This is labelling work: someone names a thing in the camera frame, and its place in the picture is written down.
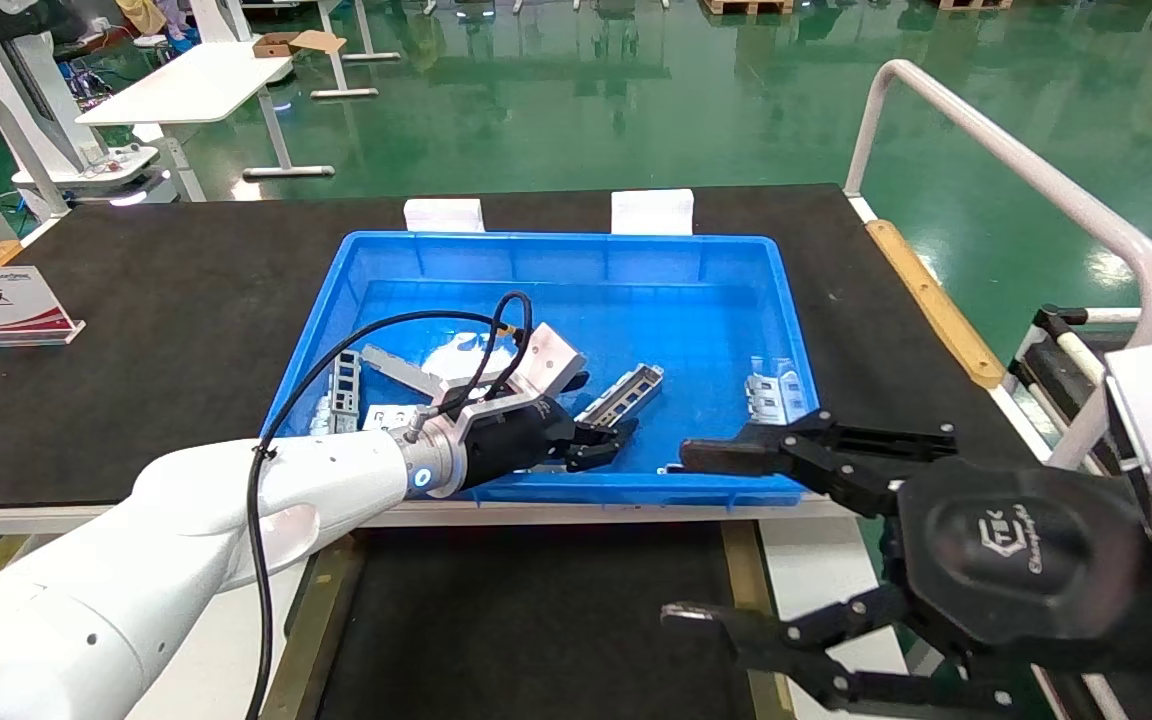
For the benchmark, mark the blue plastic tray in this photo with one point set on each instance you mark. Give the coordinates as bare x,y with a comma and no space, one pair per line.
636,300

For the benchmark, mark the white foam block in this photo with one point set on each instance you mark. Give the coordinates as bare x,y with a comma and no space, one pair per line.
444,215
652,212

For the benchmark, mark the open cardboard box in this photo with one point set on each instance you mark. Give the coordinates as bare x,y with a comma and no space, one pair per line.
281,44

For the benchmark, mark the dark thin metal strip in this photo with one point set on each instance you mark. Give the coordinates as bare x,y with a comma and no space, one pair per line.
696,468

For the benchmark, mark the plain grey metal bar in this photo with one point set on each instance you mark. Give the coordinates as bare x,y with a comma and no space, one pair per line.
396,366

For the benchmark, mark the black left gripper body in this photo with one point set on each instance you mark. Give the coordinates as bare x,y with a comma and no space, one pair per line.
511,445

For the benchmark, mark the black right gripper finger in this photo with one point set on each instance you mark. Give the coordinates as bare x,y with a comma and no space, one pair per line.
736,630

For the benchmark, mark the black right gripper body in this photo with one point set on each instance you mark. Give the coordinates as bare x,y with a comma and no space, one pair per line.
1016,555

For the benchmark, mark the white background table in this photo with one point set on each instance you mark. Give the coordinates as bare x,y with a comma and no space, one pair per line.
196,85

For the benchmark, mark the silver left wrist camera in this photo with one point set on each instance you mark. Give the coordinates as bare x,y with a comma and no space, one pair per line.
551,358

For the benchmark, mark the yellow wooden edge strip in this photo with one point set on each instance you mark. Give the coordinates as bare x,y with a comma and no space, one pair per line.
931,300

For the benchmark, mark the small white metal bracket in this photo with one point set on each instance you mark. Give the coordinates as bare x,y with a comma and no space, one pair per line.
321,415

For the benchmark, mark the short grey slotted bracket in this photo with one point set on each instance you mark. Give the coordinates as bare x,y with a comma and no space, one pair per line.
345,400

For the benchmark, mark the white table leg frame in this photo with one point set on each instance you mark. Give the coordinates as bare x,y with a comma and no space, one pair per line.
336,70

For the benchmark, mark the black container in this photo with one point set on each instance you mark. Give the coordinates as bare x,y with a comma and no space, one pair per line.
536,620

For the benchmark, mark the white curved pipe railing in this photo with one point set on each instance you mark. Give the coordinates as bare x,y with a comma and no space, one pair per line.
33,162

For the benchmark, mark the flat white perforated plate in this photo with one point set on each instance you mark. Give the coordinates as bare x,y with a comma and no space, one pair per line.
386,416

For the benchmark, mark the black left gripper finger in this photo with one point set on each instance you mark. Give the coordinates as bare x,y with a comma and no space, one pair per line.
578,383
736,455
601,440

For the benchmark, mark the slotted silver metal bracket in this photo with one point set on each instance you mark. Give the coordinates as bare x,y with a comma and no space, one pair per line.
631,392

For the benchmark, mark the brass container edge strip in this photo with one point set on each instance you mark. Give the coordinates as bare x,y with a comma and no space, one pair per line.
311,640
741,560

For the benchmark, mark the wooden pallet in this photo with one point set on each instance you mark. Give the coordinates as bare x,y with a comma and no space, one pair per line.
746,6

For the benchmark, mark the black cart frame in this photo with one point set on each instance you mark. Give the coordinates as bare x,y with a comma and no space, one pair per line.
1041,350

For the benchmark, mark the white tubular railing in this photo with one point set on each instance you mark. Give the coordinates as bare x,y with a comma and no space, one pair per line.
1016,165

